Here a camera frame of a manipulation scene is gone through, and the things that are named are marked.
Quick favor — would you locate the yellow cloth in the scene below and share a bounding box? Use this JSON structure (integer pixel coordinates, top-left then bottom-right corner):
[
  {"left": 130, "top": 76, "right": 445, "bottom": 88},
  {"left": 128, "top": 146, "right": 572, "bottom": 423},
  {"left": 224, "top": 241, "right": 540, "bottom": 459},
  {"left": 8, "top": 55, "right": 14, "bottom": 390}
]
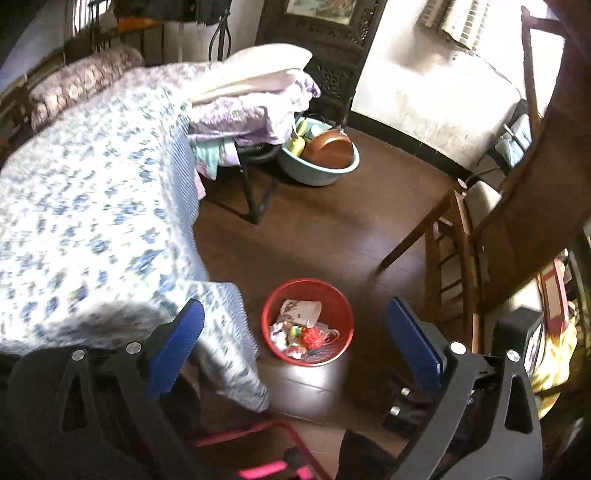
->
[{"left": 529, "top": 300, "right": 580, "bottom": 419}]

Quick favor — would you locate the brown wooden table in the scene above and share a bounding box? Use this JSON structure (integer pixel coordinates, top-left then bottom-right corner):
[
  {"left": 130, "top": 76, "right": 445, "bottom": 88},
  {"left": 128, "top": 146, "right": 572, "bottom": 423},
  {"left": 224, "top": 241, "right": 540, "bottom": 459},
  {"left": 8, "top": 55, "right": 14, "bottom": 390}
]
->
[{"left": 471, "top": 0, "right": 591, "bottom": 320}]

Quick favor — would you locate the red pom-pom decoration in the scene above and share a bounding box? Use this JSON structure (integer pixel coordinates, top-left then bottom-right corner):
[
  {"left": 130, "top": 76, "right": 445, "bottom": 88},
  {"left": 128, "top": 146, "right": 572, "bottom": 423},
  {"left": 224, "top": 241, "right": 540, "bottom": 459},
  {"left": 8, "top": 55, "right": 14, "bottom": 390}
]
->
[{"left": 302, "top": 323, "right": 330, "bottom": 348}]

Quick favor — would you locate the black metal folding stand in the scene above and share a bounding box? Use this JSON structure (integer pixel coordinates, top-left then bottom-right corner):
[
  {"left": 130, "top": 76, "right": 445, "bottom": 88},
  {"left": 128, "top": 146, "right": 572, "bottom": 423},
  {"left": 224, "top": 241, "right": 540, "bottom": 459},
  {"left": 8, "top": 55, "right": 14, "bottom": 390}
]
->
[{"left": 222, "top": 143, "right": 280, "bottom": 226}]

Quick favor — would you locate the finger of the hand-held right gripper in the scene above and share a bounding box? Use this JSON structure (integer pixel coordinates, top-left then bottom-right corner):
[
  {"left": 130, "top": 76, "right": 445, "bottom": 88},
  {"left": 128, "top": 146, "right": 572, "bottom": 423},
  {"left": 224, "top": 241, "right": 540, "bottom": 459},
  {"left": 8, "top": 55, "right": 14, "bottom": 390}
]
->
[{"left": 382, "top": 368, "right": 446, "bottom": 435}]

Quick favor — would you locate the orange cushion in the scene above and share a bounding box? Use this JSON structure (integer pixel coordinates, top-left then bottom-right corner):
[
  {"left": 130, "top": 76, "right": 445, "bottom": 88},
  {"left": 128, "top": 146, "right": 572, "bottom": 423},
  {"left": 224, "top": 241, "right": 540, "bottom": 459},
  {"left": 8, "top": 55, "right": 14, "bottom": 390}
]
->
[{"left": 115, "top": 17, "right": 163, "bottom": 34}]

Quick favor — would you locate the light blue cloth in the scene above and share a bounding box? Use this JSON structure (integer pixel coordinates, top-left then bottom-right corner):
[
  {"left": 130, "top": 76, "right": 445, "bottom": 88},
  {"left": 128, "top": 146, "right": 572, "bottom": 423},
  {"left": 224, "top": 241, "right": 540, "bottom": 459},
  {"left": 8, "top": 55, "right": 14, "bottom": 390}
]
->
[{"left": 496, "top": 113, "right": 533, "bottom": 169}]

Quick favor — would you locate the brown bowl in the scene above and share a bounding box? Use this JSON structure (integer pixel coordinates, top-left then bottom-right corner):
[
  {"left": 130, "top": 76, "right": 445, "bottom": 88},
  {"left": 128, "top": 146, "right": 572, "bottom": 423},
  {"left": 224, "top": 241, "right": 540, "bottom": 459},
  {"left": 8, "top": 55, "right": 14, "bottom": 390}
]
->
[{"left": 302, "top": 128, "right": 356, "bottom": 171}]

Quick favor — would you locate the folded purple blanket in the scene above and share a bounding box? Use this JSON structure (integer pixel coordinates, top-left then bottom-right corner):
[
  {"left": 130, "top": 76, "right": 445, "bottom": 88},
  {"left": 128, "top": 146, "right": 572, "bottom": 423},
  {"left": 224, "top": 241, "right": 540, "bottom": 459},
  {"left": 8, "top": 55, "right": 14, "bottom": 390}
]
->
[{"left": 187, "top": 71, "right": 322, "bottom": 147}]

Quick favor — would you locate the wooden chair with cream cushion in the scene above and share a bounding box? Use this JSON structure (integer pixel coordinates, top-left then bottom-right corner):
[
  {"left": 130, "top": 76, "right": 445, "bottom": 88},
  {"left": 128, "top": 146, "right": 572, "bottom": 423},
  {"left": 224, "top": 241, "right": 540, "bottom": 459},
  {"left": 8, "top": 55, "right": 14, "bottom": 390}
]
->
[{"left": 380, "top": 178, "right": 505, "bottom": 352}]

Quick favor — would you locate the rolled floral quilt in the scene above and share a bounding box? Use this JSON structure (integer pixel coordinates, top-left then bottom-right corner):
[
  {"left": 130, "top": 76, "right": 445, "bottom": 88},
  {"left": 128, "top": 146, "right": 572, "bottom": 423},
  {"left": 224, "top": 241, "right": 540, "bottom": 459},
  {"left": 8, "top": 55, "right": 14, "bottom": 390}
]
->
[{"left": 28, "top": 46, "right": 145, "bottom": 133}]

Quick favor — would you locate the white quilted pillow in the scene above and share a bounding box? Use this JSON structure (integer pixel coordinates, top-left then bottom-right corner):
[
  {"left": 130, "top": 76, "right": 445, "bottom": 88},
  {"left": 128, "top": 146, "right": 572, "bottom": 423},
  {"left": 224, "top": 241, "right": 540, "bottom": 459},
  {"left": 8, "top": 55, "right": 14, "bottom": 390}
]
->
[{"left": 189, "top": 44, "right": 315, "bottom": 105}]

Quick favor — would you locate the pink metal frame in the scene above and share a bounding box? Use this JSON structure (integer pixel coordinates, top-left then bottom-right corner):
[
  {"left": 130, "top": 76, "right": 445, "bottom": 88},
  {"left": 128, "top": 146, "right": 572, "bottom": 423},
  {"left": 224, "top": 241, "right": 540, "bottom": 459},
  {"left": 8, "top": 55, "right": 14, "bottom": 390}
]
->
[{"left": 194, "top": 418, "right": 331, "bottom": 480}]

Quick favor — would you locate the carved wood framed painting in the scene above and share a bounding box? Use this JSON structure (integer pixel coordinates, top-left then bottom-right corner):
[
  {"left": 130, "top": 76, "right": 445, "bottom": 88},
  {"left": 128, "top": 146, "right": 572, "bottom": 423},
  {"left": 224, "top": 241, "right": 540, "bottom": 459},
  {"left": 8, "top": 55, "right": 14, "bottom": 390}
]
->
[{"left": 255, "top": 0, "right": 389, "bottom": 126}]

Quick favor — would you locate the white paper cup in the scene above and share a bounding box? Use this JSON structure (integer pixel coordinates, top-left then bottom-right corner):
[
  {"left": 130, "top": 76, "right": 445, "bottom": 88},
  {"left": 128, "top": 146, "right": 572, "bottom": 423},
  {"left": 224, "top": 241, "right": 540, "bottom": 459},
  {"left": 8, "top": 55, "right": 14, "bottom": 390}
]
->
[{"left": 279, "top": 299, "right": 323, "bottom": 329}]

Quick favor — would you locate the black metal coat stand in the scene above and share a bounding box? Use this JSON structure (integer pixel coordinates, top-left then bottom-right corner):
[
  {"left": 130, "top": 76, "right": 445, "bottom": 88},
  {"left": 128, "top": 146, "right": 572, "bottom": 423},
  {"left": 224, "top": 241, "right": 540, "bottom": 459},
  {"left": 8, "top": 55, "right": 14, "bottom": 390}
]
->
[{"left": 208, "top": 0, "right": 234, "bottom": 64}]

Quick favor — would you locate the mint green cloth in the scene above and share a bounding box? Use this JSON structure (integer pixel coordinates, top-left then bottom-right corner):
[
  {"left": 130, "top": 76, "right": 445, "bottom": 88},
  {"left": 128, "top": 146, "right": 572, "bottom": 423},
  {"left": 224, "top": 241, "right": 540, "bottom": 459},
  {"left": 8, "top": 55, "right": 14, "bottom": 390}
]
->
[{"left": 191, "top": 141, "right": 228, "bottom": 179}]

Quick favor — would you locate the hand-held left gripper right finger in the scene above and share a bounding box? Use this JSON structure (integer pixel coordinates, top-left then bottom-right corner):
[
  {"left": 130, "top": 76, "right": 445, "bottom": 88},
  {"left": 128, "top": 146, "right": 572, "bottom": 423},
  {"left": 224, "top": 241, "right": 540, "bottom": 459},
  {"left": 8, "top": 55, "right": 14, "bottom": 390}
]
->
[{"left": 385, "top": 296, "right": 544, "bottom": 480}]

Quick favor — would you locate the black jacket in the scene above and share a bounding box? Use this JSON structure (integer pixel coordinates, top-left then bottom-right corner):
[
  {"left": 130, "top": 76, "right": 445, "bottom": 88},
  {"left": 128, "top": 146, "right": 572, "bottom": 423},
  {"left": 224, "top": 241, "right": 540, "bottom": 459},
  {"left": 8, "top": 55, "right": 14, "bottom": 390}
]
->
[{"left": 113, "top": 0, "right": 232, "bottom": 27}]

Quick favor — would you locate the red plastic basket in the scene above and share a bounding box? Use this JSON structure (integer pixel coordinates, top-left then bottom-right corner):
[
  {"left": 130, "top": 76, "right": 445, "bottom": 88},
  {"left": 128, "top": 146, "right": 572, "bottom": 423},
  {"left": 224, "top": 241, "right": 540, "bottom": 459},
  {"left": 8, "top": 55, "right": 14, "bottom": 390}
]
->
[{"left": 261, "top": 278, "right": 356, "bottom": 367}]

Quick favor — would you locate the light blue plastic basin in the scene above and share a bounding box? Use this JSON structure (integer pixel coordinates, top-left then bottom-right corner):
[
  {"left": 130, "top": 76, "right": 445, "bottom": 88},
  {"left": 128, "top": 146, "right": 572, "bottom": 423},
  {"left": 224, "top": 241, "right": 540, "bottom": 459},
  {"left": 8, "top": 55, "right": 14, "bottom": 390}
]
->
[{"left": 277, "top": 117, "right": 361, "bottom": 187}]

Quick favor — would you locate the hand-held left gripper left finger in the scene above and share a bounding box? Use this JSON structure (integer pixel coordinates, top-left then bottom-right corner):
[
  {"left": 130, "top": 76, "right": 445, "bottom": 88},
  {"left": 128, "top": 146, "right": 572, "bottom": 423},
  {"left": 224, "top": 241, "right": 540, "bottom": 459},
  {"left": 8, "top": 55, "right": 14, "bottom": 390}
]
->
[{"left": 7, "top": 298, "right": 206, "bottom": 480}]

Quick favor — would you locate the blue floral tablecloth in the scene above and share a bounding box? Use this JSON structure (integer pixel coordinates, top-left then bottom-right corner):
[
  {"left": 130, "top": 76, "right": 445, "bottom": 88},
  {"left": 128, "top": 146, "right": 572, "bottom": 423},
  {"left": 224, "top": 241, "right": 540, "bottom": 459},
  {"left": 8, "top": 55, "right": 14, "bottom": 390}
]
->
[{"left": 0, "top": 62, "right": 271, "bottom": 414}]

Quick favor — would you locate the yellow plastic item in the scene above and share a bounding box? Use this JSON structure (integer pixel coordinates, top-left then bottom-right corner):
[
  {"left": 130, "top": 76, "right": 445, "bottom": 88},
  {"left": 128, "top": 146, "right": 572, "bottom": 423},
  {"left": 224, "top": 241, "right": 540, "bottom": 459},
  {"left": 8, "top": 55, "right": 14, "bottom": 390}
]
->
[{"left": 283, "top": 133, "right": 308, "bottom": 157}]

